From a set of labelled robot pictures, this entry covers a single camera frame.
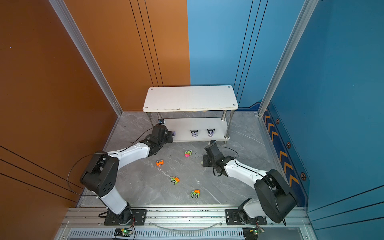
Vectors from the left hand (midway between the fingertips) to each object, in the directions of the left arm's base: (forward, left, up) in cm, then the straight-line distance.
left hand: (170, 131), depth 94 cm
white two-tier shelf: (+27, -14, -10) cm, 32 cm away
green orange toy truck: (-34, -16, -9) cm, 39 cm away
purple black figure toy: (-1, -15, 0) cm, 15 cm away
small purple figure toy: (-1, -2, -1) cm, 3 cm away
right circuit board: (-51, -43, -11) cm, 68 cm away
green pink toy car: (-11, -11, -9) cm, 18 cm away
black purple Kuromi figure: (-1, -26, 0) cm, 26 cm away
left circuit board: (-51, +18, -13) cm, 56 cm away
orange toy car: (-18, +6, -9) cm, 20 cm away
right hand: (-16, -22, -6) cm, 27 cm away
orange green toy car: (-28, -5, -9) cm, 29 cm away
